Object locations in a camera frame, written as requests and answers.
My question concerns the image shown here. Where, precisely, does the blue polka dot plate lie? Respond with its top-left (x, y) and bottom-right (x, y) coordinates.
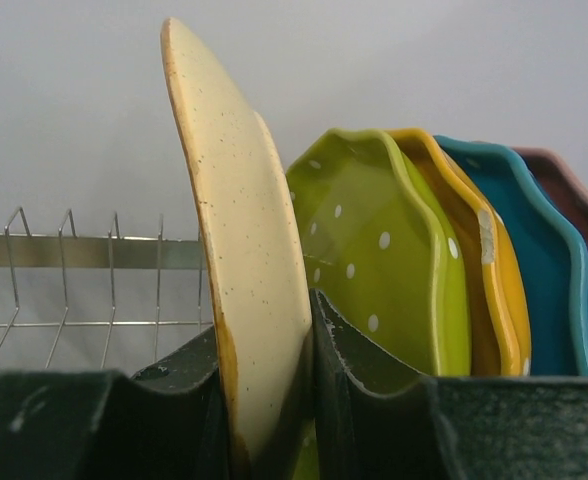
top-left (436, 135), bottom-right (588, 376)

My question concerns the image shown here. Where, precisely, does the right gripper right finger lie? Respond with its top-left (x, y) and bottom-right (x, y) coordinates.
top-left (310, 290), bottom-right (588, 479)

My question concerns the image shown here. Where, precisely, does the yellow polka dot plate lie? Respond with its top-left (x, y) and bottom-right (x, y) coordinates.
top-left (389, 127), bottom-right (532, 376)

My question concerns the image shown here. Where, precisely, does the green polka dot plate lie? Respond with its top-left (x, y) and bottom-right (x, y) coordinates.
top-left (287, 129), bottom-right (471, 479)

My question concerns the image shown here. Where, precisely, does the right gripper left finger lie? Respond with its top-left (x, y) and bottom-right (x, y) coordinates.
top-left (0, 328), bottom-right (229, 479)

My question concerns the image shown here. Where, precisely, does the steel two-tier dish rack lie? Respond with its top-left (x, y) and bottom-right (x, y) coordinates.
top-left (0, 208), bottom-right (212, 373)

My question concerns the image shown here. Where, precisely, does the beige bird plate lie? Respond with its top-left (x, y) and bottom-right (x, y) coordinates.
top-left (161, 18), bottom-right (313, 479)

